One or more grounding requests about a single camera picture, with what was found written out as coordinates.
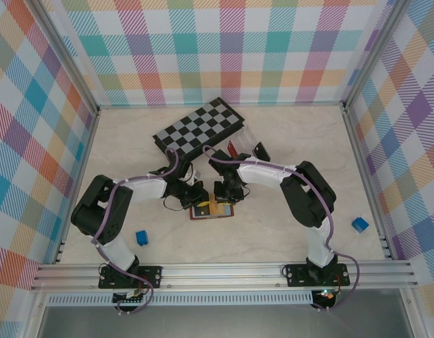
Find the aluminium cross rail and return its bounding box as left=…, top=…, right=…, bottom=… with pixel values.
left=96, top=101, right=346, bottom=110

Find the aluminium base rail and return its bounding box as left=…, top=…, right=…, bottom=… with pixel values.
left=30, top=259, right=420, bottom=292

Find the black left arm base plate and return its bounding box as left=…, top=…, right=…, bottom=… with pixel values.
left=98, top=265, right=163, bottom=290

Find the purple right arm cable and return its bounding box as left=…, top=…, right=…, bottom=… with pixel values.
left=201, top=144, right=361, bottom=313

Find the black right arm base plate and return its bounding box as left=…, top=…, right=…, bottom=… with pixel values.
left=285, top=263, right=350, bottom=288

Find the clear acrylic card stand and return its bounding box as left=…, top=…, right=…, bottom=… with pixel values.
left=226, top=127, right=258, bottom=159

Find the brown leather card holder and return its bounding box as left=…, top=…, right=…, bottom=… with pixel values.
left=189, top=193, right=236, bottom=221

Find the aluminium side rail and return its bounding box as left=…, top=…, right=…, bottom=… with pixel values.
left=342, top=101, right=394, bottom=261
left=53, top=105, right=101, bottom=265

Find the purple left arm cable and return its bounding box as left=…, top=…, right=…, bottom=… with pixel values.
left=91, top=146, right=181, bottom=316

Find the black and grey chessboard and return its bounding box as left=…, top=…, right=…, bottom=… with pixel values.
left=152, top=96, right=245, bottom=160

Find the aluminium frame post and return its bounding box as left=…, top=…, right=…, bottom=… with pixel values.
left=343, top=0, right=413, bottom=108
left=30, top=0, right=100, bottom=115

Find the black credit card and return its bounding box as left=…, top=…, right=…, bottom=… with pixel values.
left=251, top=140, right=270, bottom=162

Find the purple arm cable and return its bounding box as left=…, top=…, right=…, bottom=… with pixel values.
left=201, top=144, right=361, bottom=313
left=91, top=146, right=181, bottom=316

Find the perforated grey cable duct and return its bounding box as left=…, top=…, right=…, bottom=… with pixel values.
left=47, top=294, right=314, bottom=306

